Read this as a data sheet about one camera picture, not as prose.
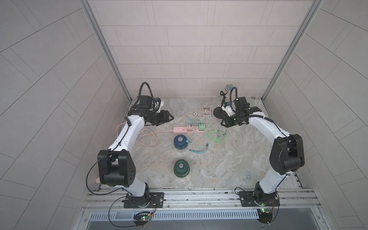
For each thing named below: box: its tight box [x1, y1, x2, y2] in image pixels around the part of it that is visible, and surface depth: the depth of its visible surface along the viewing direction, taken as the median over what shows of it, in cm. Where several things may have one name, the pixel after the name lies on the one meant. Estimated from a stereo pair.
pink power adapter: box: [186, 125, 194, 132], surface depth 93 cm
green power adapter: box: [198, 124, 206, 131], surface depth 95 cm
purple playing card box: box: [202, 106, 212, 117], surface depth 108 cm
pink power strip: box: [172, 126, 206, 134], surface depth 98 cm
